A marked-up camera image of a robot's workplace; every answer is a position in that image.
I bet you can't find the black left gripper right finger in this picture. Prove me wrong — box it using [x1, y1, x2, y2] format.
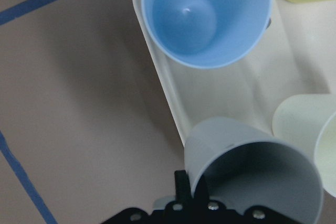
[194, 175, 209, 203]

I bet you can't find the white plastic ikea cup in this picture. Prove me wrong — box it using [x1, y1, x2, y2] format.
[184, 117, 323, 223]

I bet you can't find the blue plastic cup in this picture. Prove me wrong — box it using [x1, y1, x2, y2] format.
[141, 0, 272, 69]

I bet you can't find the pale green plastic cup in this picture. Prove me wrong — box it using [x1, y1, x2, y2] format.
[272, 94, 335, 197]

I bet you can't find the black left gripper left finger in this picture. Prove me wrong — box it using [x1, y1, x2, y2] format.
[174, 170, 191, 202]

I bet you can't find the cream plastic tray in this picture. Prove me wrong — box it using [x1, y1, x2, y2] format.
[133, 0, 335, 141]

